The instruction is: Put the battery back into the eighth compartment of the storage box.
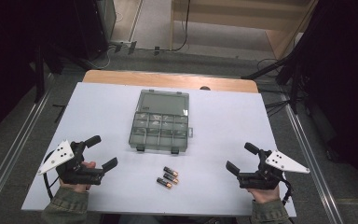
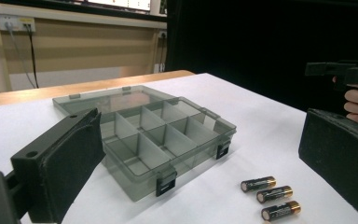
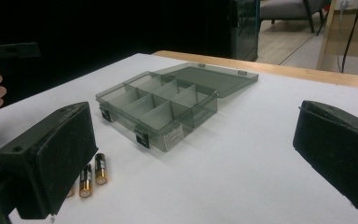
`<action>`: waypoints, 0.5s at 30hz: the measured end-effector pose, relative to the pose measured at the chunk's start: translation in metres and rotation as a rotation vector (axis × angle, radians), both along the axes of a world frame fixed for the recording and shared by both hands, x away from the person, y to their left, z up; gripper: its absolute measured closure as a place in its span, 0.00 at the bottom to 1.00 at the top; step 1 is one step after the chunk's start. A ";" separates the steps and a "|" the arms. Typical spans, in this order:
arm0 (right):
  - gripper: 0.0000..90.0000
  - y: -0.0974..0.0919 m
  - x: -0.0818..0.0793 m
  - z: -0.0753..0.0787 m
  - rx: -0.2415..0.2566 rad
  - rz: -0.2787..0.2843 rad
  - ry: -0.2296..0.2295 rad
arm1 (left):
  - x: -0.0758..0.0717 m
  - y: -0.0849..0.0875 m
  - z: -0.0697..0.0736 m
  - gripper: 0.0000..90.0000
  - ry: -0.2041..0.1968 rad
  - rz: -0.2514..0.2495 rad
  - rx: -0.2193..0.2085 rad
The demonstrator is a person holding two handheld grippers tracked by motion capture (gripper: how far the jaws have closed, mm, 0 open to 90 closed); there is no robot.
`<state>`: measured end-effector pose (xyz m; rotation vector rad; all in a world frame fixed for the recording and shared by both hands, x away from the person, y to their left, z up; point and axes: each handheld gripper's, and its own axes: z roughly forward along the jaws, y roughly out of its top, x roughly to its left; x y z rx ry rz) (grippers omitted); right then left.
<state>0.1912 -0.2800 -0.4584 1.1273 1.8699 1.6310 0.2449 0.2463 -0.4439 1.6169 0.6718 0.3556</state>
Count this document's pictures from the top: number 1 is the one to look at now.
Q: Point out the black tripod stand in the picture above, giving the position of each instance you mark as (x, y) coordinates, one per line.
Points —
(270, 67)

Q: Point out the person's right hand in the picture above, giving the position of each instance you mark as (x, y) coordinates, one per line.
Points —
(265, 195)

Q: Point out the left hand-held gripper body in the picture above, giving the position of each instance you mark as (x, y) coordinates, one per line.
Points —
(74, 174)

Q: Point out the metal floor rail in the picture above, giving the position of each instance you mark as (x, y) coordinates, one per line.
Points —
(12, 155)
(310, 161)

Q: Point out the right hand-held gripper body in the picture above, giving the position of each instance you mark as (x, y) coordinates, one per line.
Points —
(270, 174)

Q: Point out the wooden table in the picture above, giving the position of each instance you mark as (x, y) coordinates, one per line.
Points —
(167, 79)

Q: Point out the white table board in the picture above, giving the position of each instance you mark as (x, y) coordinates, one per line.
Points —
(223, 130)

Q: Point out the light wooden shelf unit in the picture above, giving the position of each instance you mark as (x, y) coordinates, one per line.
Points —
(245, 18)

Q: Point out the black battery with copper end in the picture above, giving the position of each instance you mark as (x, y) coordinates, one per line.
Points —
(171, 178)
(164, 183)
(170, 171)

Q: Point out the small dark round object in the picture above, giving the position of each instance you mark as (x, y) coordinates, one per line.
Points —
(204, 88)

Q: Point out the dark cabinet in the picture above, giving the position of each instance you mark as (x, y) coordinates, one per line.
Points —
(94, 28)

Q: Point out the person's left hand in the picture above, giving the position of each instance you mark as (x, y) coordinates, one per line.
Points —
(84, 165)

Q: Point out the clear grey plastic organizer box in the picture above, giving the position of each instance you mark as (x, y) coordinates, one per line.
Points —
(160, 127)

